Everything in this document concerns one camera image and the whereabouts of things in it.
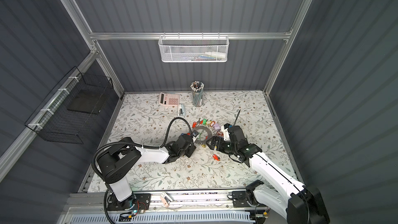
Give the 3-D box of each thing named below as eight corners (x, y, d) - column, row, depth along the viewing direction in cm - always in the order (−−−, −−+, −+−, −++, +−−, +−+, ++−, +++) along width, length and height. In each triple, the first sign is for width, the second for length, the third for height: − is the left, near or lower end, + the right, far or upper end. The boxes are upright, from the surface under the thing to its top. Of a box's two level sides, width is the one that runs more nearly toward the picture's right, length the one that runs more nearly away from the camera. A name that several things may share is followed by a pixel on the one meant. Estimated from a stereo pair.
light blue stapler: (177, 116, 109) (177, 113, 106) (179, 105, 115) (178, 103, 113) (185, 116, 109) (185, 113, 106) (186, 105, 115) (186, 103, 113)
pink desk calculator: (159, 106, 115) (157, 102, 112) (161, 95, 122) (160, 92, 119) (178, 106, 115) (178, 102, 112) (180, 95, 122) (179, 92, 119)
